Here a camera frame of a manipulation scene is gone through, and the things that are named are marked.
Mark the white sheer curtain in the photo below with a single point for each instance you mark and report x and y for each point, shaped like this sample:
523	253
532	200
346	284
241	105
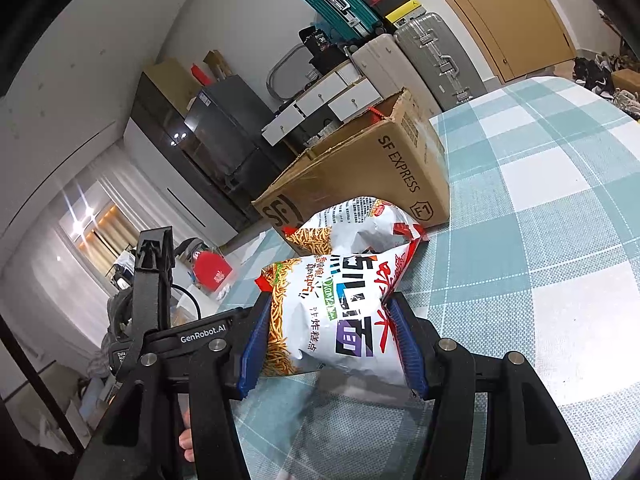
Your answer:
30	280

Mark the pile of loose shoes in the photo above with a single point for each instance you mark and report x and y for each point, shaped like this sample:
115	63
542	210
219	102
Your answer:
595	75

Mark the teal checked tablecloth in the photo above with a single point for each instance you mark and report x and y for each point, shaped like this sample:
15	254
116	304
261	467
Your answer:
550	260

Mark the grey metal tube frame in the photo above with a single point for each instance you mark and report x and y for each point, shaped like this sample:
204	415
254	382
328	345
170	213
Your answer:
270	77

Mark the silver suitcase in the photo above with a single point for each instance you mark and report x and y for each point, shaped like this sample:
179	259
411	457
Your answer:
435	60

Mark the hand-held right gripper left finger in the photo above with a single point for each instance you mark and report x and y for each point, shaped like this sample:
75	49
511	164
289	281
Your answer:
255	345

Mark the bold print noodle snack packet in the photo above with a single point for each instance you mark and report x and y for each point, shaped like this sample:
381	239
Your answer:
340	320

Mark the flat tan cardboard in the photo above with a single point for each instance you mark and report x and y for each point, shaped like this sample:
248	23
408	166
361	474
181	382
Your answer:
172	80

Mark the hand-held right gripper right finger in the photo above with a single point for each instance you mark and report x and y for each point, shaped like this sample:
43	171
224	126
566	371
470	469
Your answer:
407	350

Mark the tan wooden door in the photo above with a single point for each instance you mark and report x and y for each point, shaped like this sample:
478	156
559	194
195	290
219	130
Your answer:
500	20

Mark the person's left hand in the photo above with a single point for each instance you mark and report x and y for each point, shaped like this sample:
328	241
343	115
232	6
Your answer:
185	432

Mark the red pouch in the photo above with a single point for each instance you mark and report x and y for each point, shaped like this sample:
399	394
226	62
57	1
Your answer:
212	270

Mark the dark glass cabinet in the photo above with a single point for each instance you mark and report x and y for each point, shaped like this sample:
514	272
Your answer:
165	125

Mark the teal suitcase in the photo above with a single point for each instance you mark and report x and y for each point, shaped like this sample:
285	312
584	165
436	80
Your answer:
330	2

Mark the fine print noodle snack packet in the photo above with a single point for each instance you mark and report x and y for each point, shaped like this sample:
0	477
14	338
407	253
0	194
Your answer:
350	220

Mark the black yellow shoe box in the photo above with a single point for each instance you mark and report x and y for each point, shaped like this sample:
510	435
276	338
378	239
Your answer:
405	10

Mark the brown cardboard box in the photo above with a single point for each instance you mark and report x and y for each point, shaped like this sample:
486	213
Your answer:
380	170

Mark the beige suitcase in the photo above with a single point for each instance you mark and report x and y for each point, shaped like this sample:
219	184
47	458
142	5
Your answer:
375	60

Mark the black paper bag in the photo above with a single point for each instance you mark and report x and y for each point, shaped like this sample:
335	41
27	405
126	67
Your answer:
320	45

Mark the dark grey refrigerator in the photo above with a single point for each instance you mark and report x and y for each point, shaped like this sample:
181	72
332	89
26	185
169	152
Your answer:
225	120

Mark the small cardboard box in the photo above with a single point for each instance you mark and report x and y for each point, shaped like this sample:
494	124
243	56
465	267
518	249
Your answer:
627	80

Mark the brown paper bag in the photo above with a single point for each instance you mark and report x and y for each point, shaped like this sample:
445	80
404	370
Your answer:
217	62

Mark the white drawer desk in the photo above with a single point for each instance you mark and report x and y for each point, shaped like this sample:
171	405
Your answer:
350	100

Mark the red gift bag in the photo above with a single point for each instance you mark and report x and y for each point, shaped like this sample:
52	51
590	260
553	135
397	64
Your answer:
201	75

